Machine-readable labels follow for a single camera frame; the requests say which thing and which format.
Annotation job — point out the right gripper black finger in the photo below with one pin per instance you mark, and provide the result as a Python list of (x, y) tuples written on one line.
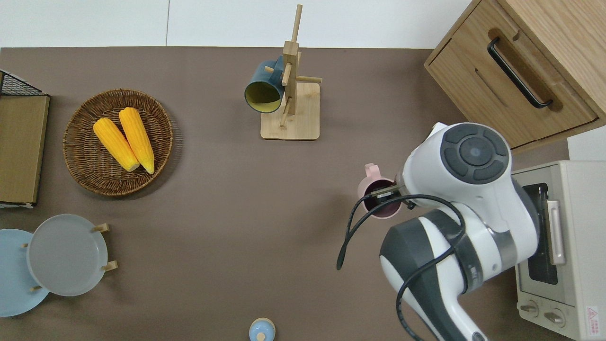
[(386, 192), (390, 200)]

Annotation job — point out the dark blue mug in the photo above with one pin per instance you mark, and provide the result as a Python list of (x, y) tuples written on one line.
[(260, 76)]

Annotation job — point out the wooden plate rack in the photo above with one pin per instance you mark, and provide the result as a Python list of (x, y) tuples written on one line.
[(110, 266)]

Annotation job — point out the brown table mat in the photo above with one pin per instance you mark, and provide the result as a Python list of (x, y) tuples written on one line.
[(236, 227)]

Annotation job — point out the brown wicker basket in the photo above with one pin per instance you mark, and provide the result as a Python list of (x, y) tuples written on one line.
[(85, 142)]

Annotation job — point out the wooden mug tree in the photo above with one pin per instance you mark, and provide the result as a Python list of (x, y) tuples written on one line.
[(303, 123)]

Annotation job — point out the light blue plate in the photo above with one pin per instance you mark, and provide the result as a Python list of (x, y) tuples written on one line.
[(12, 284)]

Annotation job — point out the grey plate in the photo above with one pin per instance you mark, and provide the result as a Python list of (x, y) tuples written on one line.
[(66, 255)]

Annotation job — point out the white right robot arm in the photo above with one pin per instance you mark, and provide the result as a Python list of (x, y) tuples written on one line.
[(473, 156)]

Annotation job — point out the cream toaster oven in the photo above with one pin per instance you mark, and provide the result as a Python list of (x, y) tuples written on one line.
[(584, 227)]

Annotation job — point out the pink mug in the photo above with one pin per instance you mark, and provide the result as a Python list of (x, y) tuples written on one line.
[(367, 182)]

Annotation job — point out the yellow corn cob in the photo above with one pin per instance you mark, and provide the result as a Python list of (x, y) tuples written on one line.
[(137, 137), (116, 144)]

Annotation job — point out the wooden cabinet box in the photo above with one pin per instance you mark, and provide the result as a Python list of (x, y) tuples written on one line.
[(473, 71)]

